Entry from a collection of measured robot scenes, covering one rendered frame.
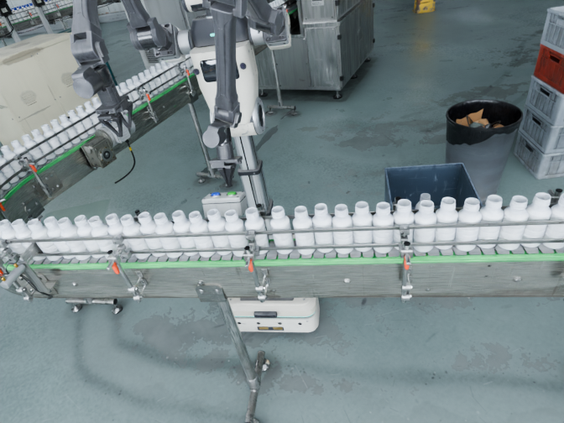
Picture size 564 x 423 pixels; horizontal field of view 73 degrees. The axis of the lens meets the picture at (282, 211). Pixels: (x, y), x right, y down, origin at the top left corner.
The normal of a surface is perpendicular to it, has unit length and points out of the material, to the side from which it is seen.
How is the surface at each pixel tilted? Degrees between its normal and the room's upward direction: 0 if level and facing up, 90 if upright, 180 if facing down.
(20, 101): 90
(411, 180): 90
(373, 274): 90
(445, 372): 0
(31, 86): 90
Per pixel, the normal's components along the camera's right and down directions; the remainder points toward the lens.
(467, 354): -0.15, -0.78
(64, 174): 0.90, 0.14
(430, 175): -0.12, 0.62
